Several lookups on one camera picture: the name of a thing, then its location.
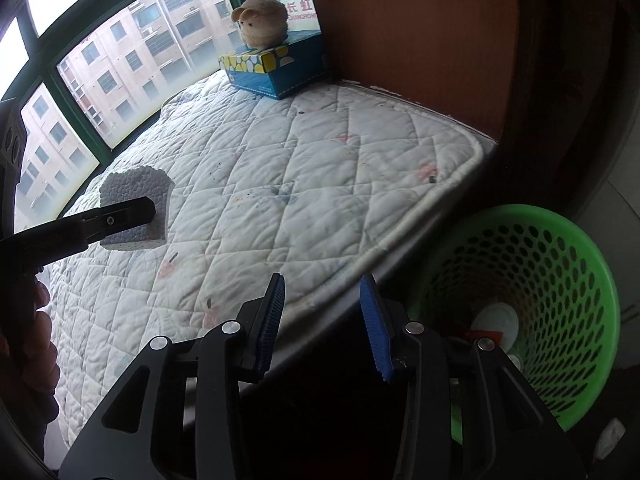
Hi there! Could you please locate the orange-red snack packet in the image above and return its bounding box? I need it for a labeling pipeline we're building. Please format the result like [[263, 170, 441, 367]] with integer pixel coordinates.
[[457, 329, 503, 347]]

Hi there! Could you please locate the green window frame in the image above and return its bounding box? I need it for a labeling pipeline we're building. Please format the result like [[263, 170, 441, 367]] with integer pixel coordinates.
[[0, 0, 266, 171]]

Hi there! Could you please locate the person's left hand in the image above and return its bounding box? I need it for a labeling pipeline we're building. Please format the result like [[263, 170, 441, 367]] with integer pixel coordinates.
[[0, 281, 62, 397]]

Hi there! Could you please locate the round white plastic lid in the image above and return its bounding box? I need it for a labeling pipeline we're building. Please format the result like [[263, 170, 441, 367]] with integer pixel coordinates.
[[470, 302, 519, 352]]

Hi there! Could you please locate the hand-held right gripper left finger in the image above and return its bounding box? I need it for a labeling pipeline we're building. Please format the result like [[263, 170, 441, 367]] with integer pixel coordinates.
[[57, 272, 287, 480]]

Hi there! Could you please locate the white quilted mat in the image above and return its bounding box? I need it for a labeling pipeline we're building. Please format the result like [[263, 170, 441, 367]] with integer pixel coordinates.
[[47, 77, 498, 448]]

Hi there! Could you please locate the green plastic mesh basket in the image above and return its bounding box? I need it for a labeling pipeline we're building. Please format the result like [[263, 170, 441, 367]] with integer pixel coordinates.
[[405, 203, 621, 443]]

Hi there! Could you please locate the beige apartment building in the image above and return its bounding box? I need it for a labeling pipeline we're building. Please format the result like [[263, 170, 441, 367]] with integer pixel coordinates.
[[15, 0, 242, 211]]

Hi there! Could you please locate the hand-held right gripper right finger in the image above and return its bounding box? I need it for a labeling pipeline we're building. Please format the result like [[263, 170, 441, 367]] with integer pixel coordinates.
[[359, 273, 586, 480]]

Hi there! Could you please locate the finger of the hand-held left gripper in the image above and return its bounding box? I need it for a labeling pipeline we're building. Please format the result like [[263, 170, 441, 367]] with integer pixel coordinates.
[[15, 196, 156, 264]]

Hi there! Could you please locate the brown wooden panel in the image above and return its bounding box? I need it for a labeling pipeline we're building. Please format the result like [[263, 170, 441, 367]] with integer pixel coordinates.
[[300, 0, 521, 141]]

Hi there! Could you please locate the white foam block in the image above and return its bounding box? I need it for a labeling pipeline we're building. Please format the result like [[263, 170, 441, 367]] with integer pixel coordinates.
[[98, 167, 173, 252]]

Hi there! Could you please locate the blue spotted tissue box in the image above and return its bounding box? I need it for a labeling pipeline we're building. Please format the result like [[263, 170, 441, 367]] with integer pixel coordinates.
[[218, 30, 331, 100]]

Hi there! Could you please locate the beige plush toy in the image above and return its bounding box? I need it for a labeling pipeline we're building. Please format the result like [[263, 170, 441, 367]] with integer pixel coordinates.
[[231, 0, 290, 51]]

